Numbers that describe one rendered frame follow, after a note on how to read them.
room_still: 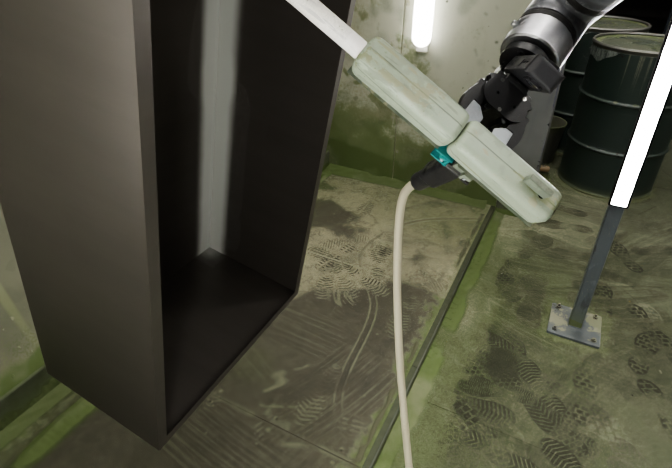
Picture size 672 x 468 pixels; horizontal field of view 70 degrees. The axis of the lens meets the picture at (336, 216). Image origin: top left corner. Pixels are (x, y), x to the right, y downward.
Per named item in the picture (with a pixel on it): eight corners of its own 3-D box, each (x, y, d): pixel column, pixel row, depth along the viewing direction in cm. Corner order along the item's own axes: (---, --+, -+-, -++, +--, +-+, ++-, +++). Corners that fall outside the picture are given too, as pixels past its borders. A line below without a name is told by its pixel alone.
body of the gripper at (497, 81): (484, 148, 72) (524, 90, 75) (519, 132, 64) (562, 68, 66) (446, 115, 71) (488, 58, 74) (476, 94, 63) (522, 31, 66)
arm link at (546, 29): (586, 45, 67) (536, -2, 66) (570, 70, 66) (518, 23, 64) (544, 71, 75) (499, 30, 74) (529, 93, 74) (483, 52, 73)
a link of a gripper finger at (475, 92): (464, 140, 65) (503, 100, 67) (471, 137, 63) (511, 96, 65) (441, 114, 64) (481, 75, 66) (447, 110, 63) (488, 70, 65)
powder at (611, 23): (653, 23, 334) (653, 22, 333) (641, 36, 296) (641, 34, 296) (571, 16, 361) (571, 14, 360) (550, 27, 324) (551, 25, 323)
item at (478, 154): (481, 216, 80) (578, 193, 58) (466, 239, 79) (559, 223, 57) (251, 23, 76) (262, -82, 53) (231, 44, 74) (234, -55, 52)
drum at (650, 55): (550, 158, 348) (583, 29, 301) (637, 166, 336) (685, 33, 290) (564, 196, 299) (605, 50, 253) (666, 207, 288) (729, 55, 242)
